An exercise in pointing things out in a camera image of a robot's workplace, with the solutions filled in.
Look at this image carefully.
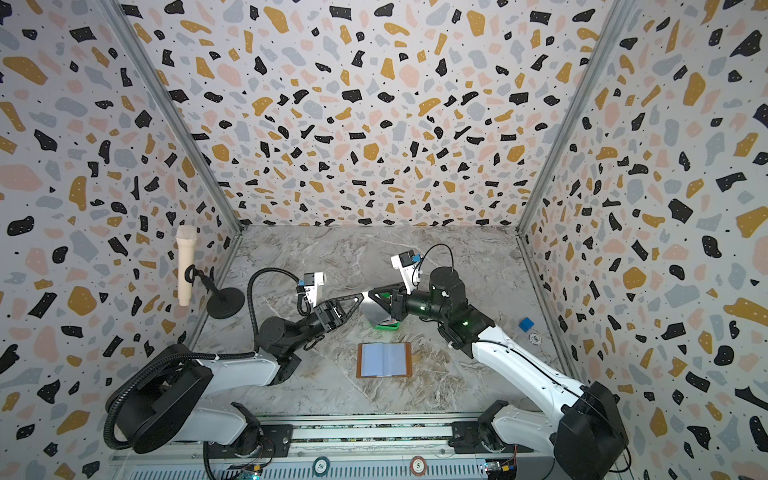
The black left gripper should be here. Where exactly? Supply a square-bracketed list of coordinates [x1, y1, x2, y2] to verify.
[290, 298, 364, 358]

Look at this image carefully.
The green plastic card tray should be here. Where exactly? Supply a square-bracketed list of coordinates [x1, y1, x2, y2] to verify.
[366, 292, 400, 330]

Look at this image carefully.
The brown leather card holder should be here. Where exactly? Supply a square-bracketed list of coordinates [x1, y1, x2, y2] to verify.
[356, 342, 413, 378]

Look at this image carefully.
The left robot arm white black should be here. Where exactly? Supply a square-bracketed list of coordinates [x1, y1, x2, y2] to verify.
[103, 293, 365, 454]

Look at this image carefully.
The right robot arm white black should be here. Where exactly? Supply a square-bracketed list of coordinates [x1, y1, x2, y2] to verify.
[366, 267, 629, 479]

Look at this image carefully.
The black microphone stand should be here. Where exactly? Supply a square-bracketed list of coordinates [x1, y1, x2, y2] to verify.
[187, 266, 245, 319]

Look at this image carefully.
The blue cube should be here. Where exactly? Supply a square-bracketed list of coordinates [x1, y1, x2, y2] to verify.
[519, 318, 534, 332]

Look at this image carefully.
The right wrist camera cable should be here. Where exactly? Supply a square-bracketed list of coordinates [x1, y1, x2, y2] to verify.
[413, 243, 456, 283]

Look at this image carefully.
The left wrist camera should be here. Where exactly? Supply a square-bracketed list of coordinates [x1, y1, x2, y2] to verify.
[297, 272, 325, 315]

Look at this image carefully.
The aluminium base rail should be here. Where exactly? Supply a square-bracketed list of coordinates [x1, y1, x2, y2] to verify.
[105, 412, 569, 479]

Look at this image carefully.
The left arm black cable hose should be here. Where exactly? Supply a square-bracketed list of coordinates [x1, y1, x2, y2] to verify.
[103, 267, 304, 451]

